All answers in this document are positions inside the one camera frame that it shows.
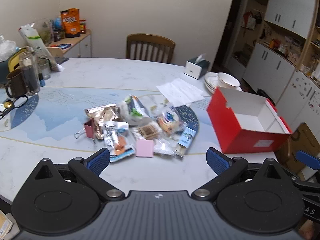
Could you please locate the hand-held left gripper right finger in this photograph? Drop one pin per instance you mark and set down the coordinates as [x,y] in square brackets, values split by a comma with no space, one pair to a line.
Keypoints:
[217,161]

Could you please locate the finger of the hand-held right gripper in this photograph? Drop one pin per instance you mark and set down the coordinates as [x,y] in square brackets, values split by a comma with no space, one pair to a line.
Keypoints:
[308,185]
[308,160]

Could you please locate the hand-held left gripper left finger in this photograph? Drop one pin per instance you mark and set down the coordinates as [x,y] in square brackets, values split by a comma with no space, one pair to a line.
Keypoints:
[97,161]

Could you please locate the red cardboard box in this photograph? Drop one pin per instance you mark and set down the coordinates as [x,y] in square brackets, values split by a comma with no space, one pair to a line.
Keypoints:
[240,137]

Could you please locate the pink binder clip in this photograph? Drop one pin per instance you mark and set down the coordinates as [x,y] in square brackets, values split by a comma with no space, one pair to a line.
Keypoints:
[88,128]

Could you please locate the light blue small box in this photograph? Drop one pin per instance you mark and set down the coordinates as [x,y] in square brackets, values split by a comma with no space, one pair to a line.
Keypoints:
[187,138]

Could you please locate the silver foil packet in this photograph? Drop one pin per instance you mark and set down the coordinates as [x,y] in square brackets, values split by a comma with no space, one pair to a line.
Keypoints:
[103,115]

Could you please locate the pink sticky note block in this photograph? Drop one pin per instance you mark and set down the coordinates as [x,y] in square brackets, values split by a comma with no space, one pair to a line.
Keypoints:
[144,148]

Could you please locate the clear plastic packet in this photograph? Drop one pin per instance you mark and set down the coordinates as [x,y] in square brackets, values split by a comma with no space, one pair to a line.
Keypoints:
[163,147]

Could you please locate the round bread packet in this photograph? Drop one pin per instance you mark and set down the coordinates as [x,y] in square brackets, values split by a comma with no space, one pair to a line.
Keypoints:
[171,120]

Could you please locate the white marble desktop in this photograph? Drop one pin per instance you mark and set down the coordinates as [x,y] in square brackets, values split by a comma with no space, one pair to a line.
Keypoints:
[112,75]

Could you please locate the brown cardboard box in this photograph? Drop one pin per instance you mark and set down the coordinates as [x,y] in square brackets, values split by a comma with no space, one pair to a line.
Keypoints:
[303,142]

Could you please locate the stickered white cabinet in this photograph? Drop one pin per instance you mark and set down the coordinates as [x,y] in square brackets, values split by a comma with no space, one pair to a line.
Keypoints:
[305,100]

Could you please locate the black floor rack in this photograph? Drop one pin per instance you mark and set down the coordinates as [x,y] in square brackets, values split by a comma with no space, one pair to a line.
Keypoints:
[265,96]

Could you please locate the stack of white plates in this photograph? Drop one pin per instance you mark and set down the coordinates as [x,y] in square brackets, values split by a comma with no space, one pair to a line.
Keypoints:
[210,83]

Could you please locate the white paper sheet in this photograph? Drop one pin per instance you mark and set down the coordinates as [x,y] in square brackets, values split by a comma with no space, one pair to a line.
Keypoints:
[180,91]

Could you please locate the white gold-rimmed bowl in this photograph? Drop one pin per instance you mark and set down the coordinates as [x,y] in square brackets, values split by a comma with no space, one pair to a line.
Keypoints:
[228,81]

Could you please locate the green white tissue box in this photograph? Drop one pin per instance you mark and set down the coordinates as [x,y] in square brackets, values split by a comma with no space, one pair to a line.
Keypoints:
[193,70]

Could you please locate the small blue bottle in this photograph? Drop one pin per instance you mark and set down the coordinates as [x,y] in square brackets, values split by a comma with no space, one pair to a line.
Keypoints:
[41,81]

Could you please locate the black scissors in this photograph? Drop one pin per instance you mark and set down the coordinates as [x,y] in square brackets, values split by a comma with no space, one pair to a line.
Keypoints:
[17,102]

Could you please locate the plain white floor cabinet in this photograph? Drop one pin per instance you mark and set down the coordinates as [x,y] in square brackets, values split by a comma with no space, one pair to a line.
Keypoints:
[267,67]

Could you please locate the small drinking glass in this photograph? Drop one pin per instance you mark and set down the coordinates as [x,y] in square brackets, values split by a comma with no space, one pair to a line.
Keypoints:
[45,70]

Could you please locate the tall glass jar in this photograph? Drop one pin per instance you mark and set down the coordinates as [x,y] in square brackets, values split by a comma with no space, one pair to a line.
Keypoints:
[30,75]

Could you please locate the yellow box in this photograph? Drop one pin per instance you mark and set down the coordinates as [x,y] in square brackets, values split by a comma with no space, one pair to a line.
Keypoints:
[5,221]

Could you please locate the brown mug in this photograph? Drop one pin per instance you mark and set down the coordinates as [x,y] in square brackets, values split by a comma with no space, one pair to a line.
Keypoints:
[16,85]

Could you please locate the light wooden holder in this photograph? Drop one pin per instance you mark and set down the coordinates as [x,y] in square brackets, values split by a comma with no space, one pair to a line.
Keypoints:
[56,53]

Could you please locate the white wooden sideboard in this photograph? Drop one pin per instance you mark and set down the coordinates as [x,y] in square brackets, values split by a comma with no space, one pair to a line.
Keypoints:
[80,46]

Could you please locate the wooden shelf unit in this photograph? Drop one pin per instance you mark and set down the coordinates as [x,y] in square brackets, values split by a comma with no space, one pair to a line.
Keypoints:
[311,42]

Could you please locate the dark wooden door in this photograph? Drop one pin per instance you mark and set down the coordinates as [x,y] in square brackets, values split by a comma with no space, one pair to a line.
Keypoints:
[232,42]

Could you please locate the blue round mat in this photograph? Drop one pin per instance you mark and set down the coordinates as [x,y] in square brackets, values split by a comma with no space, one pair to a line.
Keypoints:
[62,46]

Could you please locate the teal yellow container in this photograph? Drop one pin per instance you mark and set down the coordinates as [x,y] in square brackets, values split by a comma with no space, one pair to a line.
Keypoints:
[12,62]

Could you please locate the dark jars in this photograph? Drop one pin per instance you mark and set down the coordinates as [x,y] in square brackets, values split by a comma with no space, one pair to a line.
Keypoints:
[59,35]

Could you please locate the wooden chair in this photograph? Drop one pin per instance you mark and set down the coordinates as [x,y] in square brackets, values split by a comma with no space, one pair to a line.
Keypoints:
[150,40]

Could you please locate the white green tall packet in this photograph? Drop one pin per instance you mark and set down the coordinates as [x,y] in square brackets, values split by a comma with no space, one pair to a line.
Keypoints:
[37,42]

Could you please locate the red jar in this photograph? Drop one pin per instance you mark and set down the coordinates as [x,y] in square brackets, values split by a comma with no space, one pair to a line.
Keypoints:
[82,27]

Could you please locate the orange snack bag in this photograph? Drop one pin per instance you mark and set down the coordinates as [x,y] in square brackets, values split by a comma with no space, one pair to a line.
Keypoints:
[71,22]

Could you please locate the red white hanging bag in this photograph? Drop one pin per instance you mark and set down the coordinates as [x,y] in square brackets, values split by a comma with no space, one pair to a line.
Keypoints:
[250,20]

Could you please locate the clear crumpled plastic bag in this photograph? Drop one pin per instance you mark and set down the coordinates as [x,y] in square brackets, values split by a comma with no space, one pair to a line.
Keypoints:
[7,47]

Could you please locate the white upper cabinet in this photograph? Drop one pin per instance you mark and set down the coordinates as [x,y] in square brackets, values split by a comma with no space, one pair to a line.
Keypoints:
[287,5]

